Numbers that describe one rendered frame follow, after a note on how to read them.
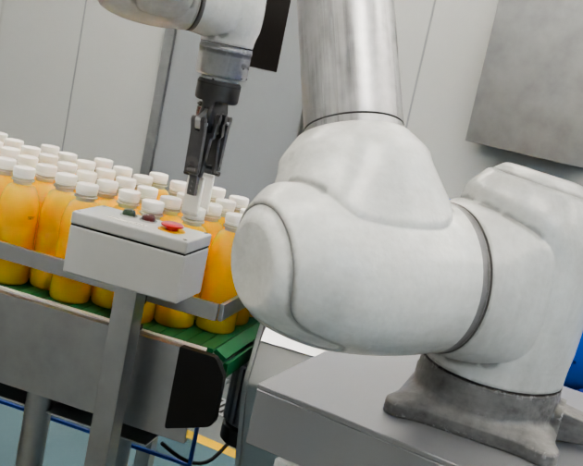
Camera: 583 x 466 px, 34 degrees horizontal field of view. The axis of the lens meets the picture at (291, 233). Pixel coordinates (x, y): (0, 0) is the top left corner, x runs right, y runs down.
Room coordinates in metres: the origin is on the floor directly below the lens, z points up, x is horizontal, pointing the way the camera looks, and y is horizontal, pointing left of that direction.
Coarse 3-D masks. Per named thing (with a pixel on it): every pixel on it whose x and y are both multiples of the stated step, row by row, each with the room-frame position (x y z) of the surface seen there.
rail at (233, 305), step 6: (228, 300) 1.56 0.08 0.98; (234, 300) 1.58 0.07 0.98; (240, 300) 1.61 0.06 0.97; (222, 306) 1.53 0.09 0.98; (228, 306) 1.55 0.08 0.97; (234, 306) 1.58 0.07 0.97; (240, 306) 1.61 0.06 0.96; (222, 312) 1.53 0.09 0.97; (228, 312) 1.56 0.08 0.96; (234, 312) 1.59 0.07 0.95; (222, 318) 1.53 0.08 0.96
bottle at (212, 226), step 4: (208, 216) 1.68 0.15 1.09; (212, 216) 1.69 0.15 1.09; (216, 216) 1.69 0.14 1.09; (220, 216) 1.71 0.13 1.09; (204, 220) 1.69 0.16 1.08; (208, 220) 1.69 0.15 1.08; (212, 220) 1.69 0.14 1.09; (216, 220) 1.69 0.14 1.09; (204, 224) 1.68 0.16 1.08; (208, 224) 1.68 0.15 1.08; (212, 224) 1.68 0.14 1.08; (216, 224) 1.69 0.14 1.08; (220, 224) 1.70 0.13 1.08; (208, 228) 1.68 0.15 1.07; (212, 228) 1.68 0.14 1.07; (216, 228) 1.68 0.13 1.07; (220, 228) 1.69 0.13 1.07; (208, 232) 1.67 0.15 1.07; (212, 232) 1.68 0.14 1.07; (216, 232) 1.68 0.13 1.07; (212, 236) 1.67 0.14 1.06; (212, 240) 1.67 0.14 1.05; (208, 248) 1.67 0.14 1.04; (208, 252) 1.67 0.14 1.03; (200, 292) 1.67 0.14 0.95
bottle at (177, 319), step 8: (184, 224) 1.62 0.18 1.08; (192, 224) 1.62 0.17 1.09; (200, 224) 1.62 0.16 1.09; (160, 312) 1.60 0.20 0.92; (168, 312) 1.60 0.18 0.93; (176, 312) 1.60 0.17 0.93; (160, 320) 1.60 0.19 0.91; (168, 320) 1.60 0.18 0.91; (176, 320) 1.60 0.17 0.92; (184, 320) 1.60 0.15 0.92; (192, 320) 1.62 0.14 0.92
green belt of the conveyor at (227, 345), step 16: (16, 288) 1.64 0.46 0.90; (32, 288) 1.66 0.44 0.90; (64, 304) 1.61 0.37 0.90; (80, 304) 1.62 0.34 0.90; (256, 320) 1.76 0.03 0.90; (176, 336) 1.56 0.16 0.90; (192, 336) 1.58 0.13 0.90; (208, 336) 1.60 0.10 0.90; (224, 336) 1.62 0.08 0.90; (240, 336) 1.64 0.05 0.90; (224, 352) 1.54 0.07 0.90; (240, 352) 1.60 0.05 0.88; (224, 368) 1.53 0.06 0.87
